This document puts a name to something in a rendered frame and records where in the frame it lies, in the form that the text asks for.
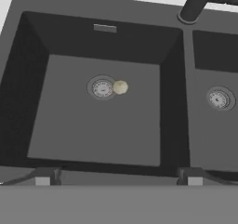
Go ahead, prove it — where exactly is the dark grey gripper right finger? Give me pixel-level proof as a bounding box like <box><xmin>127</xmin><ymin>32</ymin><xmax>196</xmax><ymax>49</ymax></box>
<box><xmin>177</xmin><ymin>166</ymin><xmax>238</xmax><ymax>187</ymax></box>

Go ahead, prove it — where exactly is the pale yellow garlic bulb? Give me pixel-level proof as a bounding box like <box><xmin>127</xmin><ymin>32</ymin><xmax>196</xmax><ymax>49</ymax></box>
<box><xmin>112</xmin><ymin>80</ymin><xmax>129</xmax><ymax>96</ymax></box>

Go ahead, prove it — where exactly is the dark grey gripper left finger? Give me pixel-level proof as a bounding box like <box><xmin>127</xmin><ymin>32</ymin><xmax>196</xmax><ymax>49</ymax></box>
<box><xmin>0</xmin><ymin>166</ymin><xmax>62</xmax><ymax>187</ymax></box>

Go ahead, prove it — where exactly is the dark grey double sink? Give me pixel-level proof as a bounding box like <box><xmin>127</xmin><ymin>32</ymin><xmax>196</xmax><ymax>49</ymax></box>
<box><xmin>0</xmin><ymin>0</ymin><xmax>238</xmax><ymax>185</ymax></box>

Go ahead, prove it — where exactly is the black tap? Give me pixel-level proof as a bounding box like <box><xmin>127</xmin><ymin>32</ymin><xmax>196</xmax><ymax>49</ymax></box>
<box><xmin>177</xmin><ymin>0</ymin><xmax>238</xmax><ymax>25</ymax></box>

